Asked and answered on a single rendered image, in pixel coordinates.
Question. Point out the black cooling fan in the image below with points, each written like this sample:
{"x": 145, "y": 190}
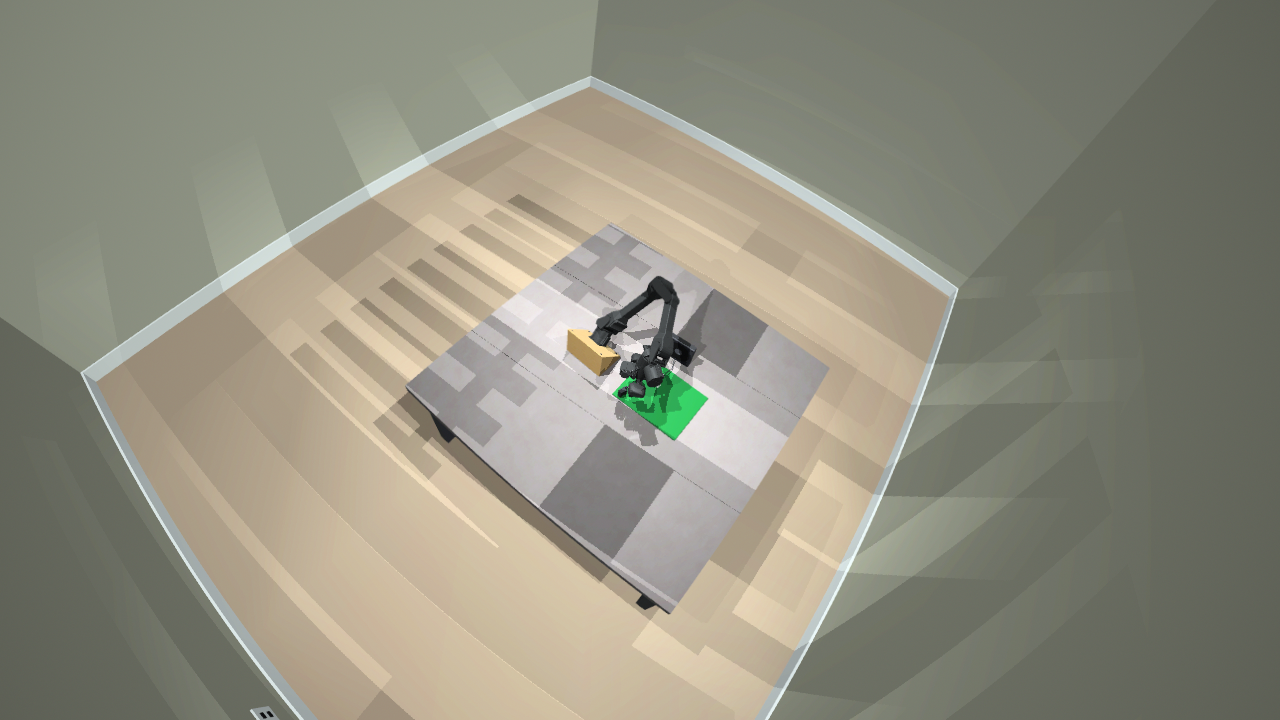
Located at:
{"x": 683, "y": 351}

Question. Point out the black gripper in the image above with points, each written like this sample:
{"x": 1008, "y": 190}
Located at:
{"x": 637, "y": 389}

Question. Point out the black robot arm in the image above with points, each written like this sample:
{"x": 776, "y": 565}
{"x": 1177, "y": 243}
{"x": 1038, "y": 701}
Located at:
{"x": 662, "y": 344}

